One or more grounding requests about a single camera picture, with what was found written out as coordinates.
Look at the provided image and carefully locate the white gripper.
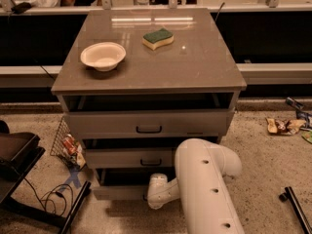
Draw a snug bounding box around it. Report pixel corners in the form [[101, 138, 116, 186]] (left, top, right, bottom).
[[147, 174, 168, 210]]

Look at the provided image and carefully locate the grey drawer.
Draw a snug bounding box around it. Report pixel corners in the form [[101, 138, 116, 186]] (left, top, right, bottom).
[[64, 109, 234, 139], [93, 167, 176, 201], [85, 147, 176, 169]]

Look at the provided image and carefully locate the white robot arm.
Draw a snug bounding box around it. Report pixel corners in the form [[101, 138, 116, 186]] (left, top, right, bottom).
[[147, 138, 245, 234]]

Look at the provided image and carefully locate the grey drawer cabinet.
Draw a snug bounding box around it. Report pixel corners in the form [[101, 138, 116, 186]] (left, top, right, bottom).
[[51, 7, 248, 193]]

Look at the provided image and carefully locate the blue tape cross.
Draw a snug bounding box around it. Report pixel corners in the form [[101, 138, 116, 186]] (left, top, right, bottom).
[[64, 169, 81, 188]]

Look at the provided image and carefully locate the red soda can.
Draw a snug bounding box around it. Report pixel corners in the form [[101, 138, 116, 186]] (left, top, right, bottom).
[[62, 135, 77, 155]]

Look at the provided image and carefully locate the black stand leg right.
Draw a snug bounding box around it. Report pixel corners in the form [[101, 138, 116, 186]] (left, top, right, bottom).
[[279, 186, 312, 234]]

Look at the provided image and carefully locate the crumpled snack wrapper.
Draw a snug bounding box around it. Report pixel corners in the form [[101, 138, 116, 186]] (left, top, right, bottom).
[[266, 118, 306, 136]]

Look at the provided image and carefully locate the black stand base left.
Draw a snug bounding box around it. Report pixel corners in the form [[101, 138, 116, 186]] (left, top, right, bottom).
[[0, 120, 91, 234]]

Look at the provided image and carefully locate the white paper bowl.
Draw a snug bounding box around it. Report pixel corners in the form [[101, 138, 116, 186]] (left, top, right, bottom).
[[80, 42, 126, 71]]

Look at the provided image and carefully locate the green yellow sponge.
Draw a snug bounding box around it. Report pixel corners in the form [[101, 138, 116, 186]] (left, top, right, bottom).
[[142, 28, 175, 50]]

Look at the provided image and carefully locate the green packet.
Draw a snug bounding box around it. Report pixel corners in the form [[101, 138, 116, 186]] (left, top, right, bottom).
[[301, 131, 312, 144]]

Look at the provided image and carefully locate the blue snack bag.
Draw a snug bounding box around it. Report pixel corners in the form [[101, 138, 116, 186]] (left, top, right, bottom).
[[286, 97, 312, 131]]

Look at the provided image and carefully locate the black device on ledge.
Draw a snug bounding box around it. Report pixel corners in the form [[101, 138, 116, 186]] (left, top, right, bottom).
[[12, 2, 32, 15]]

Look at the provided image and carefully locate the black cable on floor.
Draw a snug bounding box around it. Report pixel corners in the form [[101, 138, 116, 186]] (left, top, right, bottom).
[[22, 176, 75, 217]]

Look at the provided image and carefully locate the wire mesh basket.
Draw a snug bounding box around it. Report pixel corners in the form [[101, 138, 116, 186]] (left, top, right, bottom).
[[50, 119, 86, 171]]

